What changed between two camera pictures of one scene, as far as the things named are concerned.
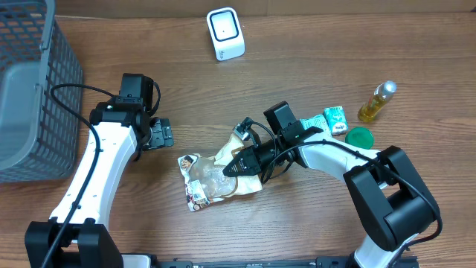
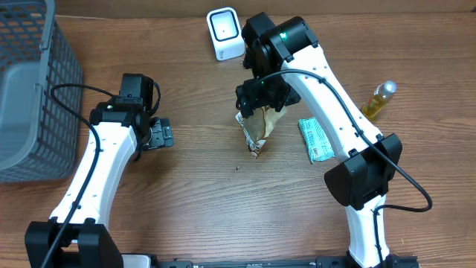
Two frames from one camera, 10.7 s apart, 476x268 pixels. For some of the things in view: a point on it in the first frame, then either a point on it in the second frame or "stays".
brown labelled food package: x=205 y=181 -> x=258 y=126
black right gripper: x=254 y=161 -> x=253 y=97
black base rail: x=335 y=262 stays
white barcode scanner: x=226 y=33 stays
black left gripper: x=160 y=134 stays
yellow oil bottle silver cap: x=376 y=102 stays
